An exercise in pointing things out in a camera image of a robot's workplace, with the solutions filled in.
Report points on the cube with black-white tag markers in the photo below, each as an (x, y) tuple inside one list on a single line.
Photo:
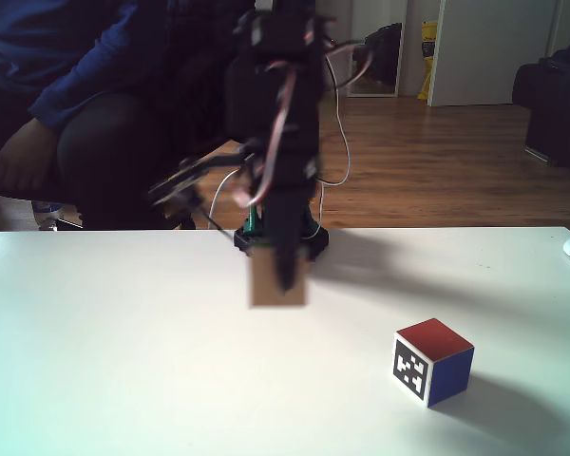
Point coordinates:
[(432, 366)]

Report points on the mirror with white frame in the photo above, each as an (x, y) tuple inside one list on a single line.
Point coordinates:
[(385, 57)]

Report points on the white door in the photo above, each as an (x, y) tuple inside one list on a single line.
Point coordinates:
[(494, 52)]

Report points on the person's hand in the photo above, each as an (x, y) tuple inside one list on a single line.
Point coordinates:
[(21, 157)]

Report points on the yellow bag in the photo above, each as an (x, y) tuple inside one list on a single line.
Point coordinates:
[(428, 62)]

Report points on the black sofa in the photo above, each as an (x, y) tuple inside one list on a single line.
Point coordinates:
[(560, 104)]

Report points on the wooden cube with green face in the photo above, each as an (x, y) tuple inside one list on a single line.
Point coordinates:
[(263, 280)]

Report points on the person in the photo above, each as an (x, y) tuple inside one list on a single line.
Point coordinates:
[(123, 71)]

